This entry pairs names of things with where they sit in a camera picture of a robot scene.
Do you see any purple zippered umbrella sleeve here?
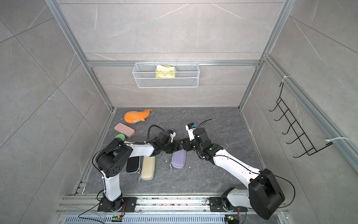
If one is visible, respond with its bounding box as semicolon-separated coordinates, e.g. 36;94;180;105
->
170;149;186;169

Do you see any white zippered umbrella sleeve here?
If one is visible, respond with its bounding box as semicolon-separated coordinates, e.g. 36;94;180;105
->
139;156;155;182

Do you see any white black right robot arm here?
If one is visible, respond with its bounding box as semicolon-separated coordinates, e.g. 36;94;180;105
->
183;124;285;220

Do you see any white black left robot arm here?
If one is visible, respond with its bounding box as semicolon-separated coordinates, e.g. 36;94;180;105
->
96;130;181;202

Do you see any pink hard case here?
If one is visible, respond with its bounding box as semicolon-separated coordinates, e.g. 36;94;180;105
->
114;123;135;138

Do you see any orange plush whale toy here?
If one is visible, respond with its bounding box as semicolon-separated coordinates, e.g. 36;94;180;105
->
124;109;152;124

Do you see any green lidded air freshener can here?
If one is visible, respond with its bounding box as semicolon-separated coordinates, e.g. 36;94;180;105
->
115;134;126;141

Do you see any yellow packet in basket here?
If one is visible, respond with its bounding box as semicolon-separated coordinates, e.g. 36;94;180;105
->
156;65;176;78

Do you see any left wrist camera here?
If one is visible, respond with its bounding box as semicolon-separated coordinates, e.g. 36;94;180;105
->
168;130;176;142

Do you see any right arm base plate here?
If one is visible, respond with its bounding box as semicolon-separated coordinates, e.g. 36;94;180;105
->
206;197;248;212

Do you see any white wire wall basket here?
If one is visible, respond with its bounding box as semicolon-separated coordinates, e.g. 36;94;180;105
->
132;62;200;88

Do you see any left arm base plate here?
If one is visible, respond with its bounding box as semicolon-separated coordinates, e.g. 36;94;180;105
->
97;197;138;212

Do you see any black wire hook rack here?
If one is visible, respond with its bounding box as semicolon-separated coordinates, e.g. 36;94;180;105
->
269;83;333;159

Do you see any aluminium mounting rail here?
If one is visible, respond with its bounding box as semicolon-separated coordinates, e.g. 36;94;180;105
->
51;194;293;224

